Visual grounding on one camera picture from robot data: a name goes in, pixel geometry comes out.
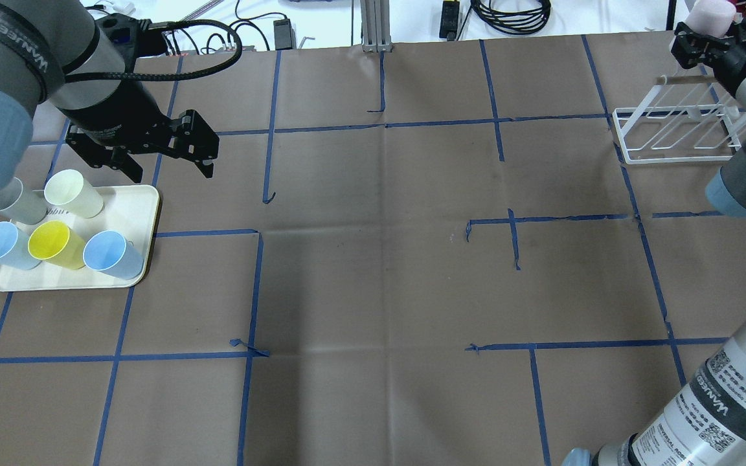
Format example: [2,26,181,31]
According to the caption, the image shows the white wire cup rack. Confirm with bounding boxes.
[611,72,746,165]

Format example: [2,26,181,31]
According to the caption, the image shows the light blue cup front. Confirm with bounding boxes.
[0,221,41,269]

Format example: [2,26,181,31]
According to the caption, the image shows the cream plastic tray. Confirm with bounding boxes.
[0,185,162,292]

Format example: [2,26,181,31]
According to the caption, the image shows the pink plastic cup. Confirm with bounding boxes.
[684,1,736,38]

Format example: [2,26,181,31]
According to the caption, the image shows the yellow plastic cup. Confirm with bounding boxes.
[28,221,86,269]

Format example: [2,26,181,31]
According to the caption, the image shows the light blue cup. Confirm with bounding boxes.
[0,221,41,269]
[82,230,143,280]

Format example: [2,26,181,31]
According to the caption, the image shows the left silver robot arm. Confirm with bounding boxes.
[0,1,240,189]

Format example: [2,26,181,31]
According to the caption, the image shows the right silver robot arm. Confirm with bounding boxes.
[563,1,746,465]

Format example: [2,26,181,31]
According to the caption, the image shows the cream white plastic cup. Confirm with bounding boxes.
[43,169,104,219]

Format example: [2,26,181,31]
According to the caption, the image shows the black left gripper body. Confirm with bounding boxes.
[56,80,179,159]

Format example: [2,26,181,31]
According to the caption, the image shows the grey plastic cup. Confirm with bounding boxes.
[0,177,48,225]

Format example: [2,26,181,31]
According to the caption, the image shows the coiled black cable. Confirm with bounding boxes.
[470,0,552,36]

